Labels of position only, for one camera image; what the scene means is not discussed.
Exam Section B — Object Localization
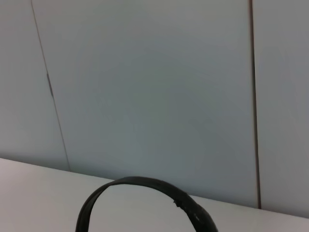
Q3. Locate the black round teapot with handle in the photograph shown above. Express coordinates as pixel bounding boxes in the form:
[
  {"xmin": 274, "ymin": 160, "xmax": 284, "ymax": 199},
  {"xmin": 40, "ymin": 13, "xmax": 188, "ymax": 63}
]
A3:
[{"xmin": 75, "ymin": 176, "xmax": 219, "ymax": 232}]

